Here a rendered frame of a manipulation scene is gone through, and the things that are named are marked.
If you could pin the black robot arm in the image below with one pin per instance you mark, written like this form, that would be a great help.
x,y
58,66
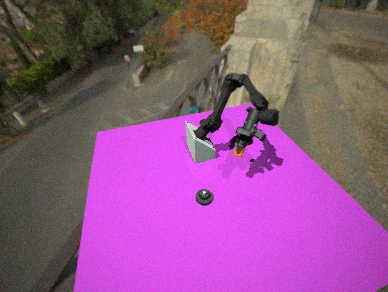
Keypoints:
x,y
230,84

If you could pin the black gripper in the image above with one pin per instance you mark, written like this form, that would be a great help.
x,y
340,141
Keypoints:
x,y
247,136

